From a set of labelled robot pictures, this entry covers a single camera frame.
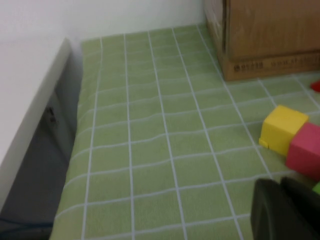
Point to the cardboard box with printed number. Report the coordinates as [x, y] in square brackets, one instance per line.
[270, 35]

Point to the pink foam cube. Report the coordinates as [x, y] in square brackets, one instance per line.
[306, 152]

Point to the green checked tablecloth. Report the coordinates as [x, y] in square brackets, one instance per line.
[162, 140]

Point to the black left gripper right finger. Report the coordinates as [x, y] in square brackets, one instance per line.
[303, 202]

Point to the white side table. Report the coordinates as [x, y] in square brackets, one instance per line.
[22, 105]

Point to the red shrimp stick snack bag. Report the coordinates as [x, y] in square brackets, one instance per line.
[316, 86]

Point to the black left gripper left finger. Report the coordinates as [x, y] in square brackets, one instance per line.
[265, 212]

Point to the yellow foam cube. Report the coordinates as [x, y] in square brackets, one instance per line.
[280, 130]

